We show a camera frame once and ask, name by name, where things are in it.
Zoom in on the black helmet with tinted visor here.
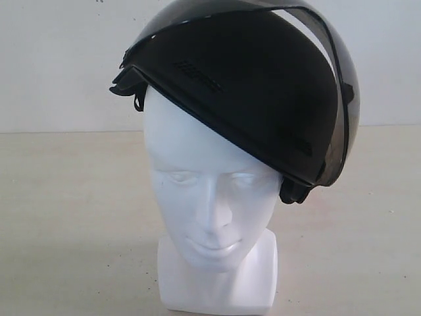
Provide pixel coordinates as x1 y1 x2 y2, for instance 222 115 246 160
111 1 360 204

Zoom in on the white mannequin head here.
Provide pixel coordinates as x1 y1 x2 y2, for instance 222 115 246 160
143 88 282 315

